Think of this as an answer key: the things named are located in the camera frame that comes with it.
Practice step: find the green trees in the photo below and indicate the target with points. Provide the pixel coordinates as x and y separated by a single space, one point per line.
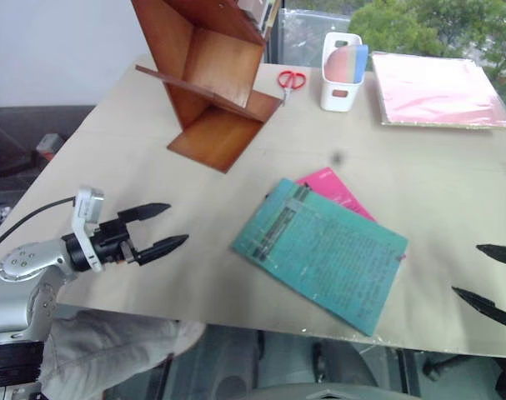
436 25

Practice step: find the white plastic container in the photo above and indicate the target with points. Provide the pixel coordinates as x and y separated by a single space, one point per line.
332 104

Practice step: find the pastel rainbow sponge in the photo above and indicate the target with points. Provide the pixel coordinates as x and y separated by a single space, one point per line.
344 62

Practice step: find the teal green book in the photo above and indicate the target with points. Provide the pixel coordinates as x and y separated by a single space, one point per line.
319 258

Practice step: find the clear glass panel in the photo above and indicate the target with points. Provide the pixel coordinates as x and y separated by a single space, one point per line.
302 33

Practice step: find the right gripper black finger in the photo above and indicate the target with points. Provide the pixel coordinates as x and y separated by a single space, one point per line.
490 307
504 254

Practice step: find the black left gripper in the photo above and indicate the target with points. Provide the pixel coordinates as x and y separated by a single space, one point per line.
111 243

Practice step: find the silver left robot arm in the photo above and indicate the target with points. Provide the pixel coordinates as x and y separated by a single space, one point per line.
23 260

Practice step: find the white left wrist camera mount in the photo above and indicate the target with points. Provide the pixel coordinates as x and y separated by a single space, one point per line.
86 204

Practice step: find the dark grey sofa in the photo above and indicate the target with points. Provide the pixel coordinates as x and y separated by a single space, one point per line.
15 137

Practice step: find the grey cloth jacket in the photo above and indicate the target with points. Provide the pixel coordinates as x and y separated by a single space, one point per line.
111 350

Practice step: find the wooden book stand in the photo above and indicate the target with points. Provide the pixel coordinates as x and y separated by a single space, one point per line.
219 54

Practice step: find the red and grey box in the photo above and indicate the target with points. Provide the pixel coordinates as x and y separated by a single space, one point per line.
50 146

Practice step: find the pink sheet stack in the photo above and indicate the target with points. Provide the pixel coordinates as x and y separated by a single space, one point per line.
436 89

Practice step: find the magenta pink book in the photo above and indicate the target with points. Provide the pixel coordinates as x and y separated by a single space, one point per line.
336 187

